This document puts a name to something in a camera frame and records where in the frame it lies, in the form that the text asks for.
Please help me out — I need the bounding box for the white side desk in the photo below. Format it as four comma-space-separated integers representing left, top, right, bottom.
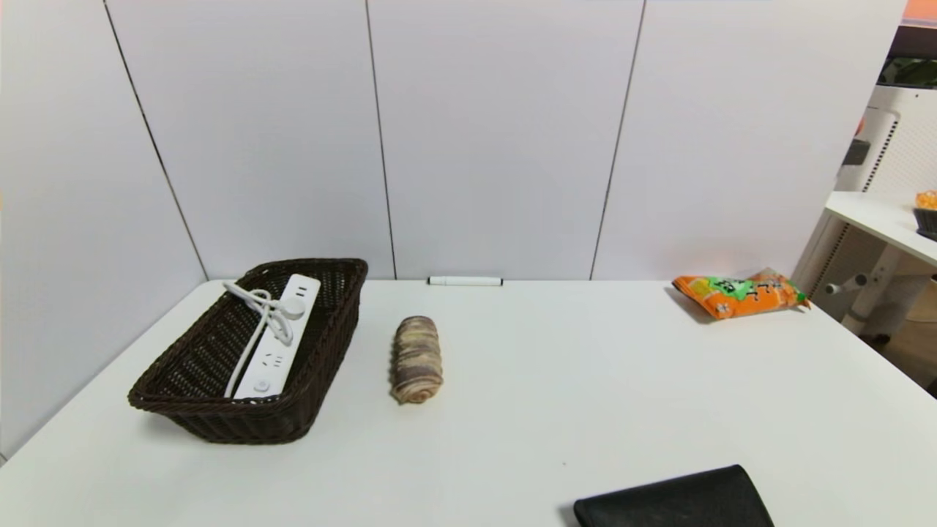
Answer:
794, 190, 937, 339

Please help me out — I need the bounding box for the orange snack bag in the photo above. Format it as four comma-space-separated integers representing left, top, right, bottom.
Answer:
673, 267, 812, 320

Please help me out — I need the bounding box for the brown swirled bread roll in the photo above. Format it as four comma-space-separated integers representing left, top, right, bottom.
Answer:
389, 315, 444, 405

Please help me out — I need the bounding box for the white pegboard panel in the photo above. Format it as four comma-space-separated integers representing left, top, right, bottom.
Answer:
838, 83, 937, 197

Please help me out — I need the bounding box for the black leather pouch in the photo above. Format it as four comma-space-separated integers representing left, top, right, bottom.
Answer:
574, 465, 775, 527

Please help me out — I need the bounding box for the dark brown wicker basket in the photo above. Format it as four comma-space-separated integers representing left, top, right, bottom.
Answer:
128, 258, 369, 445

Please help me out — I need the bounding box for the white power strip with cord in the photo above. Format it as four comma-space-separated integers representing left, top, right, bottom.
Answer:
223, 274, 323, 400

